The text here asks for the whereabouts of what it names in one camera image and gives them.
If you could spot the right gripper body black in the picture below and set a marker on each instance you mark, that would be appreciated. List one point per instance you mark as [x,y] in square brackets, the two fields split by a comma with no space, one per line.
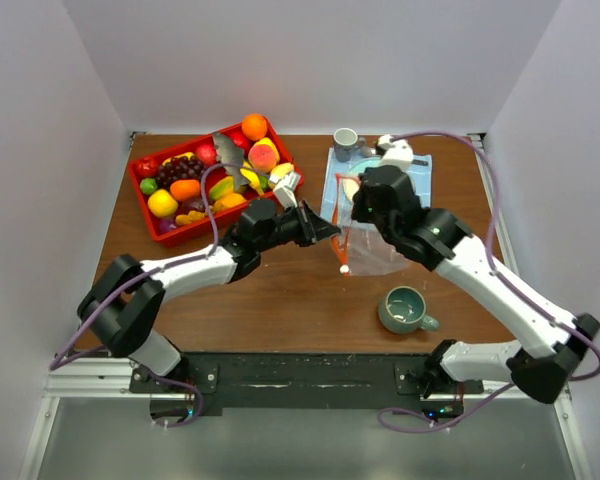
[362,213]

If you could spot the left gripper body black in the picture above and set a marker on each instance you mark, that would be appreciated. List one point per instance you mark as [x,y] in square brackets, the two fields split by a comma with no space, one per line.
[293,226]

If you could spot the clear zip top bag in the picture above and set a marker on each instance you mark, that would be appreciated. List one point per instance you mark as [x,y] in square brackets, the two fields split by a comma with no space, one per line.
[360,249]

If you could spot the orange pretzel snack toy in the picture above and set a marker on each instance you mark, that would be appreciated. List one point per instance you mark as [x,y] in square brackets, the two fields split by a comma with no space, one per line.
[191,217]

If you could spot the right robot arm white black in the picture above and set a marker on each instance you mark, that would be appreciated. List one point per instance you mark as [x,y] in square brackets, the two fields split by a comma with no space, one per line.
[549,342]

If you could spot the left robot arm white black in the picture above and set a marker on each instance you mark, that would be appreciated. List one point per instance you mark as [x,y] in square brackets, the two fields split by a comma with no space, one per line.
[126,299]

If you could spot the blue checked cloth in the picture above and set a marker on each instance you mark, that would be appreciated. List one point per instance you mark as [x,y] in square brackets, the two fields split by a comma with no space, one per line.
[420,172]

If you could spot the blue cream plate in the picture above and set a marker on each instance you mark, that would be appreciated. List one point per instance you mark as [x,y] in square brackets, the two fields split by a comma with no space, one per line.
[350,179]

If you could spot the yellow lemon toy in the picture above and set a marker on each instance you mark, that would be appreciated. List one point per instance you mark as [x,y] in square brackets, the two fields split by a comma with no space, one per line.
[278,172]

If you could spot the yellow banana toy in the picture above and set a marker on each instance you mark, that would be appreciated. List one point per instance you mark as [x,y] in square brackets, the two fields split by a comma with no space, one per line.
[253,179]

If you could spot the orange yellow mango toy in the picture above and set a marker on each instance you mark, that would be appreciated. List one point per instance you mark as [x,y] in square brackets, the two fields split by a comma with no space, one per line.
[228,201]

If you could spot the grey white cup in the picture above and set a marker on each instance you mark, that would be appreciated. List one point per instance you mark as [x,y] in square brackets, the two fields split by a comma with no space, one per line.
[346,143]

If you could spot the peach toy fruit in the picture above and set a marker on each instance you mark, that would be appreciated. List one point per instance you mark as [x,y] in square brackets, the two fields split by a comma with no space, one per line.
[264,156]

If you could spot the green yellow mango toy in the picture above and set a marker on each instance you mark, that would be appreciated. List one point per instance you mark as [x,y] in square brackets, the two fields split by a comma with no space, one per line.
[223,187]

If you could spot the grey toy fish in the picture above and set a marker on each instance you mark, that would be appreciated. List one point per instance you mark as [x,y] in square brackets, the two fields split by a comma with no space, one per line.
[231,157]

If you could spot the red apple toy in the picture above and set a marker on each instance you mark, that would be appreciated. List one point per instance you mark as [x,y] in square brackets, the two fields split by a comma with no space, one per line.
[240,140]

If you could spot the orange fruit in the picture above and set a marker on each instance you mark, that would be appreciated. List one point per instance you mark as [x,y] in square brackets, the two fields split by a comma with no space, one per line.
[254,126]

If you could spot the green ceramic mug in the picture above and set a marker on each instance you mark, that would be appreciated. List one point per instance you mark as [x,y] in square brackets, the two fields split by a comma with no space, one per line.
[403,310]

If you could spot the orange tangerine toy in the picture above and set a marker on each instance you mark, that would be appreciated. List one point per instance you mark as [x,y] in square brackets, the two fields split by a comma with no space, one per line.
[185,189]

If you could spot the red plastic tray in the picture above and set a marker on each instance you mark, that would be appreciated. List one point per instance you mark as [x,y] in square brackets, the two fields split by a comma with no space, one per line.
[212,175]

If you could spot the purple grapes bunch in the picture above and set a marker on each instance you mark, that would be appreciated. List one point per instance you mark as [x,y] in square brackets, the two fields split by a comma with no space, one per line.
[184,167]

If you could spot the purple onion toy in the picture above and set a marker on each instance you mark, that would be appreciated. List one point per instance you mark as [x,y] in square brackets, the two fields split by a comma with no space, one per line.
[166,225]

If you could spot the yellow round fruit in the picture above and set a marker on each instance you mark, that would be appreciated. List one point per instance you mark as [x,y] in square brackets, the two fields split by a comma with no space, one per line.
[161,204]

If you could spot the green lime toy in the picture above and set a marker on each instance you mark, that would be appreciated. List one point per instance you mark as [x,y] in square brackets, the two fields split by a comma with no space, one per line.
[148,186]

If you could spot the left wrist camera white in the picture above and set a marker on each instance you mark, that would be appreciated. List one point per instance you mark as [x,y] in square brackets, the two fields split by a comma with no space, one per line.
[284,189]

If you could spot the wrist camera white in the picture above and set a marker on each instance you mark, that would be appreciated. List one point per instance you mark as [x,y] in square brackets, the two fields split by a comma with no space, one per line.
[394,152]
[284,189]

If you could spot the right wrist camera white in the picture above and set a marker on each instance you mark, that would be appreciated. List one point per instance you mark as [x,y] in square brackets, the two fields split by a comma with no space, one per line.
[394,152]

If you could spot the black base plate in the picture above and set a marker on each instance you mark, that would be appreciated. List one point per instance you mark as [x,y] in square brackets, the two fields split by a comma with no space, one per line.
[323,381]

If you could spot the aluminium frame rail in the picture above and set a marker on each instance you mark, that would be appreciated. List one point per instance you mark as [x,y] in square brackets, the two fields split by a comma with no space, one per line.
[96,376]

